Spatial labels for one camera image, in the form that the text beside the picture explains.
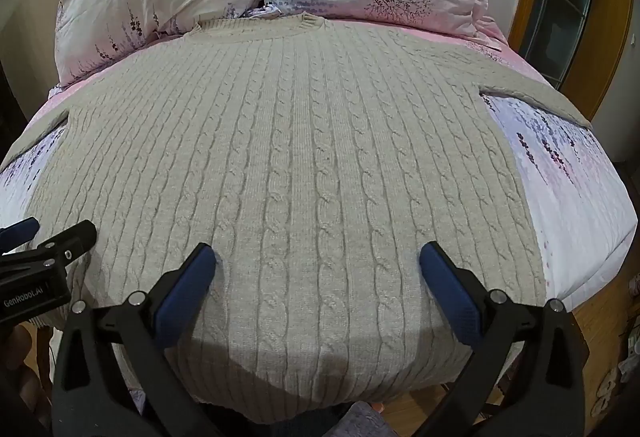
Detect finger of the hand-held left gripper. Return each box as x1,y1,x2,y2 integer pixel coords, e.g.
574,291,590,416
27,220,97,269
0,218,40,250

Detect pink floral bed sheet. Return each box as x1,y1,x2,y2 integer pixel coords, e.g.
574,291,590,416
0,14,633,313

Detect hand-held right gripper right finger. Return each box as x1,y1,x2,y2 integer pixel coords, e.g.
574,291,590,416
419,241,588,437

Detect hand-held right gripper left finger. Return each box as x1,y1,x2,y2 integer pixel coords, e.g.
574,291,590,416
50,242,221,437

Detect beige cable-knit sweater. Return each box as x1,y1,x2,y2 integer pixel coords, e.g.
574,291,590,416
0,12,593,425

